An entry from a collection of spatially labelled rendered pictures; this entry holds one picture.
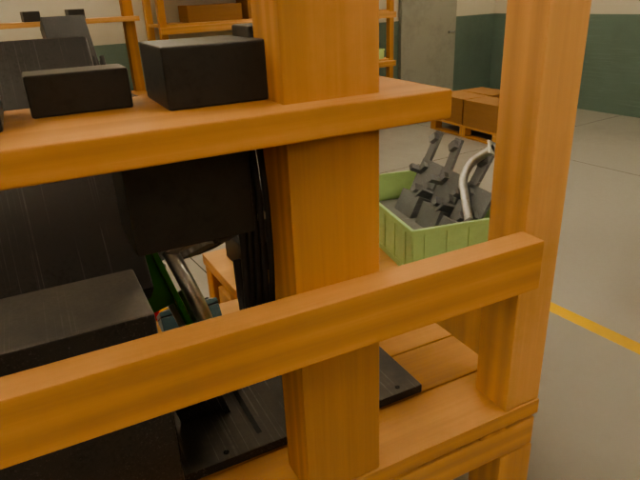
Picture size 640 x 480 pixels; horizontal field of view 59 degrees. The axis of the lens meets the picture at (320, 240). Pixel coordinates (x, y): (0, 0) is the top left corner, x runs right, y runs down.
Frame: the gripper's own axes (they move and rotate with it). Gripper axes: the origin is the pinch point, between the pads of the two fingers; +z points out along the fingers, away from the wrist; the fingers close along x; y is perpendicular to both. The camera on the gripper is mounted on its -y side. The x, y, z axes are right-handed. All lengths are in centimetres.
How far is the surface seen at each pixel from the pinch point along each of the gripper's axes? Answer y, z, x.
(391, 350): -35, -35, -30
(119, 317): -11.5, 12.3, 17.9
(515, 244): -32, -47, 20
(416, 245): -10, -71, -64
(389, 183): 26, -97, -107
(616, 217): -33, -315, -267
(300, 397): -34.7, -5.6, 11.0
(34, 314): -3.9, 23.0, 14.8
